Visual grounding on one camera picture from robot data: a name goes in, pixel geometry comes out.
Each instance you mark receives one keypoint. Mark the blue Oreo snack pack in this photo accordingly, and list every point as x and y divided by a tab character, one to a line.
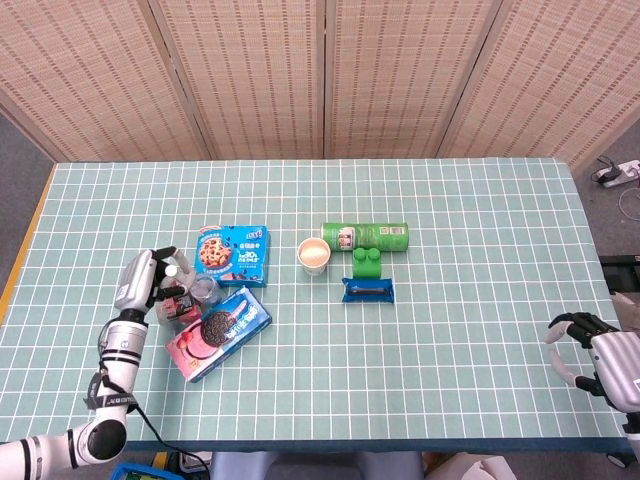
367	290

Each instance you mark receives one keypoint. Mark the blue grey chair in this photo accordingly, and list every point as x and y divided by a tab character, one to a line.
310	467

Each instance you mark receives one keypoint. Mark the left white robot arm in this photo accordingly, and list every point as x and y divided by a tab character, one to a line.
120	350

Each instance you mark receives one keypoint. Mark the pink blue Oreo box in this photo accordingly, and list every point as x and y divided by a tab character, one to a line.
220	330

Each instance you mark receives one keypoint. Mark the green grid tablecloth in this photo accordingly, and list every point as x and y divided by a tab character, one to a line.
400	360

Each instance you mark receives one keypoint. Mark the brown cardboard box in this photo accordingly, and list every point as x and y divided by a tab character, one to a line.
475	470

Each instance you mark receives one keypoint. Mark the clear object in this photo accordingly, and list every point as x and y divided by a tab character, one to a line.
172	271

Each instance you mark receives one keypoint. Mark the white power strip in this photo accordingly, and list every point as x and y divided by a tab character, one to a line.
629	172

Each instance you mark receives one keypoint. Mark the blue plastic bin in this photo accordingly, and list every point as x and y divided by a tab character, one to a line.
137	474

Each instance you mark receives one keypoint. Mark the green toy building block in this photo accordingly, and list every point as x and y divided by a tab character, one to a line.
366	265

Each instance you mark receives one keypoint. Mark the white paper cup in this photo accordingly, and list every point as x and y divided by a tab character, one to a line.
314	252

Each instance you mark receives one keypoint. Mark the green chips can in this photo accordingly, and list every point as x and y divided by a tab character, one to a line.
370	235

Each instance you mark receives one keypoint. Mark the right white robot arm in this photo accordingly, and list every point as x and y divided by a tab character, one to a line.
632	435

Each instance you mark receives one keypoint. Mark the woven bamboo screen panel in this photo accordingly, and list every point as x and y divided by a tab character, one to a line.
560	85
250	75
90	85
400	75

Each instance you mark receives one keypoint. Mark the black floor object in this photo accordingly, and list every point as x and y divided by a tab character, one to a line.
620	272

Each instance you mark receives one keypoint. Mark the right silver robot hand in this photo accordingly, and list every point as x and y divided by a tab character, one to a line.
617	362

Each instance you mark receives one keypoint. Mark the black power adapter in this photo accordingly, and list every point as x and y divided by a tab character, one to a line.
606	176

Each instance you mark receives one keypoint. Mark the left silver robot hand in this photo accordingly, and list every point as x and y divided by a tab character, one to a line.
135	282

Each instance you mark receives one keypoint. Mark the blue chocolate chip cookie box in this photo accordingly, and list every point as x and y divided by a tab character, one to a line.
240	255

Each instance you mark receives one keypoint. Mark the small white device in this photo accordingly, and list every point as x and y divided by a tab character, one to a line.
196	460

